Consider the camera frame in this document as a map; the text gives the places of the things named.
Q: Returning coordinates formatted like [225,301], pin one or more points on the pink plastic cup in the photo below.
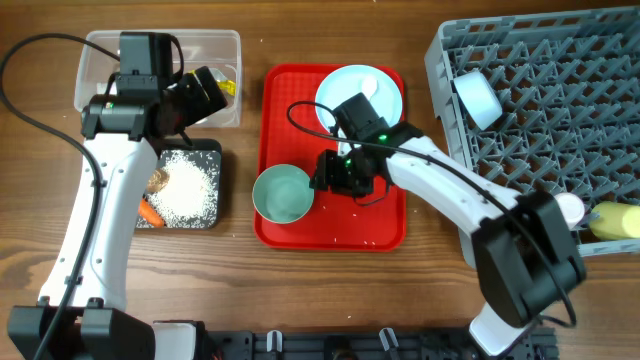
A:
[572,208]

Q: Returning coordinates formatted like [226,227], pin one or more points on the orange carrot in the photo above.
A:
[149,214]

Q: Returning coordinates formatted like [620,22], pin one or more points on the small light blue bowl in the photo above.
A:
[479,98]

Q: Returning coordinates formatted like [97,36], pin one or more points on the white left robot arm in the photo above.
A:
[81,309]

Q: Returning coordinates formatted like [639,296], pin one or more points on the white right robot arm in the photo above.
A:
[525,256]

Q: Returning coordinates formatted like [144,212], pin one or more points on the yellow plastic cup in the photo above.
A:
[615,221]

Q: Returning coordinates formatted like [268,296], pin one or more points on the grey dishwasher rack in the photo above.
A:
[568,85]

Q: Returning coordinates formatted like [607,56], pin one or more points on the black rectangular tray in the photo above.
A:
[198,144]

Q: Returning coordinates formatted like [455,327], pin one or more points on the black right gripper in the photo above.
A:
[327,176]

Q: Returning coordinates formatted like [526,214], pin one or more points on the brown walnut shell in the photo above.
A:
[158,181]

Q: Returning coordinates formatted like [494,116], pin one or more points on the red plastic tray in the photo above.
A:
[376,223]

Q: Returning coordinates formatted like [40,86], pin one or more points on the clear plastic waste bin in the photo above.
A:
[219,50]

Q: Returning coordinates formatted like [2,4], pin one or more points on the yellow foil wrapper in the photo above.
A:
[224,83]

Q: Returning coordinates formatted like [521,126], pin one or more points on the green bowl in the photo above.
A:
[282,194]

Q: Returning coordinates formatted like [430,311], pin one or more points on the large light blue plate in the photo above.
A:
[347,81]

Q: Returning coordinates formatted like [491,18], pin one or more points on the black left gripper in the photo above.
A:
[209,89]

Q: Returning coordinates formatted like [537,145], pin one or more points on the white rice pile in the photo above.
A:
[190,200]

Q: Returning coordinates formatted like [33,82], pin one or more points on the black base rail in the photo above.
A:
[434,344]

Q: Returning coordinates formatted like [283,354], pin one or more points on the white plastic spoon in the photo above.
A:
[369,86]

